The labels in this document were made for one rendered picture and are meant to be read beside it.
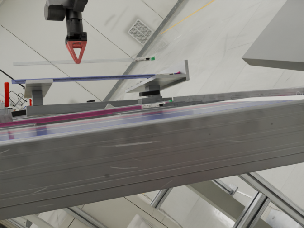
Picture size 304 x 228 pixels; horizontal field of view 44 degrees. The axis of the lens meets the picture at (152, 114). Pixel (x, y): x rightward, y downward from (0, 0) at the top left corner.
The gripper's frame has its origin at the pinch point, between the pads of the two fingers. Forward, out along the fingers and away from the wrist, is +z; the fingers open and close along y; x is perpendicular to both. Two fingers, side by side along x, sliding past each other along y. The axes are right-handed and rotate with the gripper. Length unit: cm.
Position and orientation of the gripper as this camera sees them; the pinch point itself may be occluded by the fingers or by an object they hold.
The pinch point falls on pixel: (78, 61)
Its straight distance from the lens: 137.7
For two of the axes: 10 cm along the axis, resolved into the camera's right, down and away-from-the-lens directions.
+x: 9.4, -0.8, 3.3
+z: 1.0, 9.9, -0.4
